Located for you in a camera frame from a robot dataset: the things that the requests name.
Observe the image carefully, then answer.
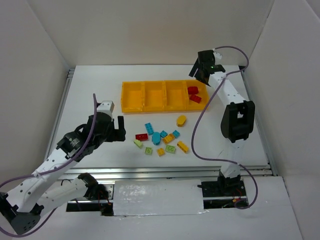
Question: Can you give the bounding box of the white foil covered panel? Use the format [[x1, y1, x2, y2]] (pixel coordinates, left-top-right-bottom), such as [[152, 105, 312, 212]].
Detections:
[[113, 179, 205, 216]]

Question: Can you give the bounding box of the teal square lego brick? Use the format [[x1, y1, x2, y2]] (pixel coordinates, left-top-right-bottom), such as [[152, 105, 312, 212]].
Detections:
[[172, 130, 180, 139], [160, 130, 168, 138]]

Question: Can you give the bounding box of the red oval lego brick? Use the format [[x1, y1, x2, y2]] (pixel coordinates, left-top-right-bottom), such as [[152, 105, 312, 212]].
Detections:
[[187, 86, 199, 95]]

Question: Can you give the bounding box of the yellow flat lego brick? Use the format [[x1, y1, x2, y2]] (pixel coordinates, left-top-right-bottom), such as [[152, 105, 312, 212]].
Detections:
[[162, 133, 175, 145]]

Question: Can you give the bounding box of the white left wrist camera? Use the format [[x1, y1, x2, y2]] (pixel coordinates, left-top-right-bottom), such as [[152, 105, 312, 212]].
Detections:
[[97, 100, 115, 118]]

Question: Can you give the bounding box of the red curved lego brick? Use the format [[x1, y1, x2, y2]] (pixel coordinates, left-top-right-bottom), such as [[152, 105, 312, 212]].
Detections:
[[189, 94, 202, 104]]

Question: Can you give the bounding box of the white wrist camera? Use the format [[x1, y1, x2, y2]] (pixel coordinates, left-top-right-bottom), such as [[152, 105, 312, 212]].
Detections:
[[213, 51, 223, 61], [97, 100, 115, 118]]

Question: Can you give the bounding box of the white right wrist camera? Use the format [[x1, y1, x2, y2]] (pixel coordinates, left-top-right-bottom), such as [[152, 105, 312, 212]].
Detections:
[[213, 51, 223, 61]]

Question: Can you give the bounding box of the light green sloped lego brick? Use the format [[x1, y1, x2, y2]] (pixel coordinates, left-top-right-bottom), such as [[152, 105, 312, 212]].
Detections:
[[133, 139, 143, 149]]

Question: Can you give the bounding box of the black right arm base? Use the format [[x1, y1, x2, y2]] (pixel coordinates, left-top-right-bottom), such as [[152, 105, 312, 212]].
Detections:
[[197, 172, 249, 210]]

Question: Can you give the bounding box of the light green rectangular lego brick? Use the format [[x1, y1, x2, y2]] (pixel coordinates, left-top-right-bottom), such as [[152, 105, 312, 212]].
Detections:
[[165, 145, 176, 154]]

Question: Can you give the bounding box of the small yellow square lego brick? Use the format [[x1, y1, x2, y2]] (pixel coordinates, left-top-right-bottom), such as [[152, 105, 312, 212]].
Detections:
[[156, 148, 166, 157]]

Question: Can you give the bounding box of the long teal lego brick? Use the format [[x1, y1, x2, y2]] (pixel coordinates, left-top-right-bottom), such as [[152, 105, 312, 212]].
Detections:
[[144, 122, 154, 136]]

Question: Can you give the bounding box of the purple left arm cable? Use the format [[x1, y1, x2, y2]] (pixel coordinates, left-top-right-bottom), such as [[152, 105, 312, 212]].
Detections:
[[0, 93, 98, 237]]

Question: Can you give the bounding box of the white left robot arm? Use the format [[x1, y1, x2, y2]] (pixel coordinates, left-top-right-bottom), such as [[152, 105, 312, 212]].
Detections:
[[0, 112, 126, 238]]

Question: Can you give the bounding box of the aluminium table edge rail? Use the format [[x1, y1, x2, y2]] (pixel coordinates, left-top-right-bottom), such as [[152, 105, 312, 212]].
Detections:
[[63, 166, 273, 181]]

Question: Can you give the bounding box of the light green square lego brick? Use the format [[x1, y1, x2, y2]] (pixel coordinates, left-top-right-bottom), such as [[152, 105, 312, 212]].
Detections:
[[144, 147, 153, 156]]

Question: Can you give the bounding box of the teal oval lego brick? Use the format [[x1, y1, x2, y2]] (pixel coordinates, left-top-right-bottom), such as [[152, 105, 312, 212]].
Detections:
[[151, 132, 161, 146]]

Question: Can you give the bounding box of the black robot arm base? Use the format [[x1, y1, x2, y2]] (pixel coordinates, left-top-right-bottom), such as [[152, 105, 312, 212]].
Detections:
[[77, 173, 114, 216]]

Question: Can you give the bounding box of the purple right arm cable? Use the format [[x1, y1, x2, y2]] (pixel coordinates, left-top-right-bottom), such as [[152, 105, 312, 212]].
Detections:
[[191, 45, 260, 210]]

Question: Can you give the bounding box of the yellow oval lego brick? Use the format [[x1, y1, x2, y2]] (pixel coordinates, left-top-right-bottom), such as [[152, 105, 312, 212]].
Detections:
[[176, 115, 187, 127]]

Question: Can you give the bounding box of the yellow four-compartment bin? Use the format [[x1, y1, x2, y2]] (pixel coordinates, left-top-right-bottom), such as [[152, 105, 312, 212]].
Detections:
[[120, 79, 209, 114]]

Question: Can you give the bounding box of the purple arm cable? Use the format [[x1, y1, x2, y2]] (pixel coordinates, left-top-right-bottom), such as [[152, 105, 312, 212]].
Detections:
[[191, 45, 260, 210], [0, 93, 98, 237]]

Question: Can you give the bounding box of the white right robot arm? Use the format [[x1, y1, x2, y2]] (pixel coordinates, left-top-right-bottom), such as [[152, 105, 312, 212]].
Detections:
[[189, 49, 255, 186]]

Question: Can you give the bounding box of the red rectangular lego brick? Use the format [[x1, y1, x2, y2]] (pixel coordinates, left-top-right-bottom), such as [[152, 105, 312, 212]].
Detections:
[[135, 133, 149, 142]]

